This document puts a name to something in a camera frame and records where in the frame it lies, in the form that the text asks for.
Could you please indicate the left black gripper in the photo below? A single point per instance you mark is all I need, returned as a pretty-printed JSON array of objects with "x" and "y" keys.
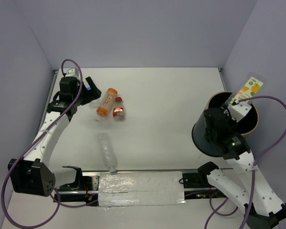
[{"x": 93, "y": 94}]

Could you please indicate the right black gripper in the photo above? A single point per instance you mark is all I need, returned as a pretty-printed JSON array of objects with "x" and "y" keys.
[{"x": 232, "y": 123}]

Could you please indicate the orange drink bottle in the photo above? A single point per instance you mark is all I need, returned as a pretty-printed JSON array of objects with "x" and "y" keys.
[{"x": 107, "y": 102}]

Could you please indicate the clear crushed plastic bottle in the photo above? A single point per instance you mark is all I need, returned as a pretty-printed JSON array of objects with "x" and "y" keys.
[{"x": 108, "y": 155}]

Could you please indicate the green orange label bottle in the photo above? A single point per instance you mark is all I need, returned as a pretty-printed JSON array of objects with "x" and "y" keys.
[{"x": 252, "y": 85}]

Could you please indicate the blue label water bottle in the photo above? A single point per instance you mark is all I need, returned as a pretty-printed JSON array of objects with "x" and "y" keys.
[{"x": 93, "y": 103}]

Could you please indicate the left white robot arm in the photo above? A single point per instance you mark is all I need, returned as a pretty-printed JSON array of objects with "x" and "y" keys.
[{"x": 31, "y": 174}]

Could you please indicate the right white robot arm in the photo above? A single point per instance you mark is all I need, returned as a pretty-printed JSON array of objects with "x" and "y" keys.
[{"x": 261, "y": 207}]

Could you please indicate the black round bin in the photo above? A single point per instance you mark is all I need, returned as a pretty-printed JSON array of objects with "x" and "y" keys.
[{"x": 235, "y": 144}]

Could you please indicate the red cap small bottle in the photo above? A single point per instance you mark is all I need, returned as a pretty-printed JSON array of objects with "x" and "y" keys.
[{"x": 118, "y": 110}]

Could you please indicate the silver foil tape sheet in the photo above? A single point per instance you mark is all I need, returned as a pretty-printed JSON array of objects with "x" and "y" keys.
[{"x": 140, "y": 189}]

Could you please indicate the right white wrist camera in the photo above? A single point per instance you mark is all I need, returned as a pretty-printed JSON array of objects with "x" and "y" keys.
[{"x": 238, "y": 110}]

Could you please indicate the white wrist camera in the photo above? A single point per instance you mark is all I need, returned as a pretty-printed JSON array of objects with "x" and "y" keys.
[
  {"x": 73, "y": 72},
  {"x": 238, "y": 110}
]

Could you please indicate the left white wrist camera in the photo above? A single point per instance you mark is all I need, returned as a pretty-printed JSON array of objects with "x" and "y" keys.
[{"x": 73, "y": 72}]

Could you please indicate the black metal base rail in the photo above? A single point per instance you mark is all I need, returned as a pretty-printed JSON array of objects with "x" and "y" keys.
[{"x": 87, "y": 192}]

